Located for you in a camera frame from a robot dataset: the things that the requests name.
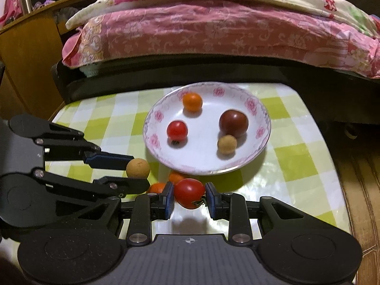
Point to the white ribbed mattress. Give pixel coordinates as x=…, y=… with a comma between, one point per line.
x=89, y=71

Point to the pink floral blanket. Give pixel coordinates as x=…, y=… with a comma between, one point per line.
x=207, y=26

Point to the brown longan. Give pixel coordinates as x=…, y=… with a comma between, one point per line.
x=227, y=144
x=138, y=168

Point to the white floral plate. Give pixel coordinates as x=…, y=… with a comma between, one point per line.
x=202, y=160

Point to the orange tomato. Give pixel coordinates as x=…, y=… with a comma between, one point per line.
x=192, y=102
x=177, y=177
x=156, y=188

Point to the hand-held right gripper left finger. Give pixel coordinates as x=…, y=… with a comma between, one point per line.
x=168, y=199

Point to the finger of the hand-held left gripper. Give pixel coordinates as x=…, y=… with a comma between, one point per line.
x=109, y=161
x=130, y=185

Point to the pink patterned cloth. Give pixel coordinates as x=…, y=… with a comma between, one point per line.
x=10, y=6

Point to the wooden cabinet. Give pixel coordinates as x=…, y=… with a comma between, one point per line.
x=29, y=50

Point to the dark bed frame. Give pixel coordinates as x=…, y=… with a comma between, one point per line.
x=178, y=71

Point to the green checked tablecloth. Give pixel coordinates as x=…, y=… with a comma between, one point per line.
x=297, y=160

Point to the dark purple tomato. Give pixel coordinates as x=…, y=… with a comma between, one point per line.
x=233, y=121

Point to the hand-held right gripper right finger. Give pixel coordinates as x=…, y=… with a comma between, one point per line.
x=210, y=199

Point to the red cherry tomato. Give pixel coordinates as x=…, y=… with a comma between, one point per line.
x=177, y=130
x=189, y=192

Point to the metal thermos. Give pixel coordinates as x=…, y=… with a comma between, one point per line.
x=26, y=1

